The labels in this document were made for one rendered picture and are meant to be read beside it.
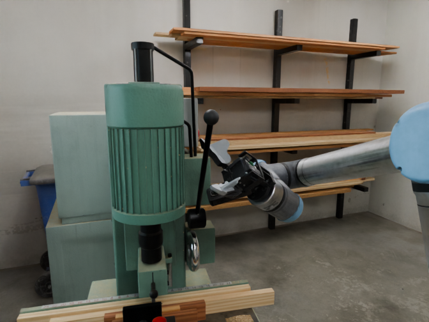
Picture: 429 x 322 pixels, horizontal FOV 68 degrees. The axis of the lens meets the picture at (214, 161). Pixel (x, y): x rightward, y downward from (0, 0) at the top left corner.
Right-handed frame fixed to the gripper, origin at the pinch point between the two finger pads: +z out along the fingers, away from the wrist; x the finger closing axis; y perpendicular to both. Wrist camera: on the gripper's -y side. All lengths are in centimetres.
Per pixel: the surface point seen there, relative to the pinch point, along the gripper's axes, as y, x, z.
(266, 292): -14.7, 18.0, -37.5
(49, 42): -118, -224, 13
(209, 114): 8.8, -4.5, 5.6
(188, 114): -7.6, -32.9, -8.6
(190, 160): -12.2, -16.9, -11.4
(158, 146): -3.0, -1.1, 10.3
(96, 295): -70, 0, -18
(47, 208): -168, -104, -33
